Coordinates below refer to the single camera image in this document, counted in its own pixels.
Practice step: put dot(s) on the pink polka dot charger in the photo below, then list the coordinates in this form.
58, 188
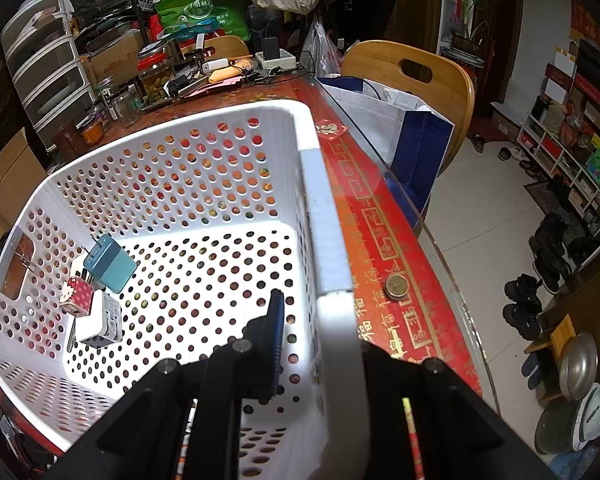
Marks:
77, 296

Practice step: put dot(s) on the white perforated plastic basket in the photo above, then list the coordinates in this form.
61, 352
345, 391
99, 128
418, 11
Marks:
310, 185

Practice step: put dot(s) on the open cardboard box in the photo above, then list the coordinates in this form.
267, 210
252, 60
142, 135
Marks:
10, 180

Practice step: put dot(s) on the black boots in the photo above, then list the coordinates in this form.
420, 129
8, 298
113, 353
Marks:
550, 252

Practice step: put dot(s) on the empty glass jar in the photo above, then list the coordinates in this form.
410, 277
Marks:
126, 107

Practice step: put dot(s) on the white charger plug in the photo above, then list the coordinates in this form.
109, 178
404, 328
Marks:
102, 322

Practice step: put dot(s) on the wooden chair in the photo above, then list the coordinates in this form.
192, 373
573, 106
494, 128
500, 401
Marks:
380, 60
225, 46

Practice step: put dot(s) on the white enamel pot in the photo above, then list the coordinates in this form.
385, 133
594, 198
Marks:
591, 417

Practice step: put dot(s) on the black shoe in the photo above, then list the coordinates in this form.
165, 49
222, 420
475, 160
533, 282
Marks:
522, 320
522, 289

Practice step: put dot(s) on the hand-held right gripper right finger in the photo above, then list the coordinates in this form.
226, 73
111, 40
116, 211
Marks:
380, 375

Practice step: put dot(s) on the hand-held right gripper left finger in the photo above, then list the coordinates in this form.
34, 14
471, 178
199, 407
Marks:
277, 340

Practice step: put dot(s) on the white plastic bag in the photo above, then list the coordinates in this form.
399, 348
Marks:
320, 50

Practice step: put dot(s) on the small orange jar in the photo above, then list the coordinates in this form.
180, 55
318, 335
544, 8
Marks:
92, 132

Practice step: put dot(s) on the glass jar with red lid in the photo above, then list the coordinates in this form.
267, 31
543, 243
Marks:
155, 80

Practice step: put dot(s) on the green shopping bag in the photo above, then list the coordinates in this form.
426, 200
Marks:
205, 10

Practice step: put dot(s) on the teal charger plug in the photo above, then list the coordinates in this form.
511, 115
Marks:
112, 265

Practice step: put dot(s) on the blue and white paper bag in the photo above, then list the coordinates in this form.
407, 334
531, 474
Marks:
375, 110

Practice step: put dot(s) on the black power adapter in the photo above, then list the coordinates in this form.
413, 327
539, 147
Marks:
269, 46

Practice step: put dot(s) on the stacked plastic drawer organizer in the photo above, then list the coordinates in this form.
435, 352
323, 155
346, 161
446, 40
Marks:
45, 80

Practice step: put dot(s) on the round coin on table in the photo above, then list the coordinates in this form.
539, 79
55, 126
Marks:
396, 286

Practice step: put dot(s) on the white shoe shelf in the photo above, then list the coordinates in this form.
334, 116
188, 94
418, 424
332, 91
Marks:
570, 170

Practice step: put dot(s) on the potted plant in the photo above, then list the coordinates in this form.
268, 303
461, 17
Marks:
462, 42

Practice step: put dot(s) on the dark metal pot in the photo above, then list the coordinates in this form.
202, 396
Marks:
555, 430

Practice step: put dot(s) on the white power strip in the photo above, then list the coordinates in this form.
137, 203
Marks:
285, 61

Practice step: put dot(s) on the red square sticker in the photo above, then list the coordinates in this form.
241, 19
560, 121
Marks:
332, 128

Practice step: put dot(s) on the metal pot lid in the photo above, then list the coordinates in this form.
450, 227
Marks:
578, 366

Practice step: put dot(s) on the brown ceramic pitcher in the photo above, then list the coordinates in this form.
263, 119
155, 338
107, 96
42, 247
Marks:
67, 140

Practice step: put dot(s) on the brown cardboard box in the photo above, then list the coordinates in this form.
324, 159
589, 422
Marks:
112, 57

